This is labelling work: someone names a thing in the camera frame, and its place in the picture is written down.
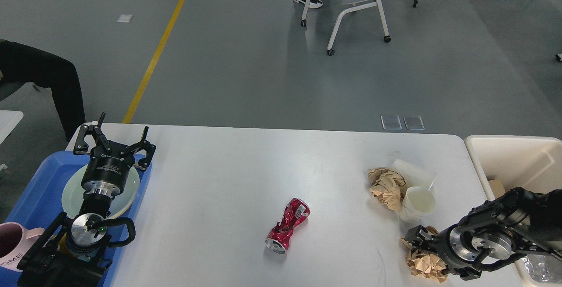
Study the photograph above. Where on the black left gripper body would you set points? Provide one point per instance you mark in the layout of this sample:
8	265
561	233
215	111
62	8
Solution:
107	172

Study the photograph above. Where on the dark seated figure left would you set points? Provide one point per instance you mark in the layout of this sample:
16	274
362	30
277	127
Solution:
20	63

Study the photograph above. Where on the brown paper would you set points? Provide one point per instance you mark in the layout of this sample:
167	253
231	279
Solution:
422	263
388	186

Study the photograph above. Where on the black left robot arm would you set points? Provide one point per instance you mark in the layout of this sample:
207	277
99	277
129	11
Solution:
70	252

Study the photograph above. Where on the white paper cup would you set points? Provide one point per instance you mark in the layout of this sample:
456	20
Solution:
417	203

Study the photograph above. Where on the clear plastic wrap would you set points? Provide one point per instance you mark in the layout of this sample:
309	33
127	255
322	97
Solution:
543	269

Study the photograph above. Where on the green plate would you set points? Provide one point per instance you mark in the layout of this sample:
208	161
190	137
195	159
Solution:
72	195

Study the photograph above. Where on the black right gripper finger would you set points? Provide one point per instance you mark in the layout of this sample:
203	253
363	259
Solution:
422	238
465	273

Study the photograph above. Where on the brown paper bag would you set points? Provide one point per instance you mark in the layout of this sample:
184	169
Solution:
497	187

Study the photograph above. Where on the pink HOME mug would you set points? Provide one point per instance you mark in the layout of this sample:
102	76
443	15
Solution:
15	241

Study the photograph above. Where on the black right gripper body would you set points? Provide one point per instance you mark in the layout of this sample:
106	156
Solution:
451	248

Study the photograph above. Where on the crushed red soda can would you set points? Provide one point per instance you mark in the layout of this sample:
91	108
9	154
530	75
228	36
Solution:
295	213

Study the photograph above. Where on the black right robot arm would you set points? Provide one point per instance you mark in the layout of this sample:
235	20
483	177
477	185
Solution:
496	233

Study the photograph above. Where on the beige plastic bin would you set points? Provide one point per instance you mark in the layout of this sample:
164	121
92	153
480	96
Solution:
530	162

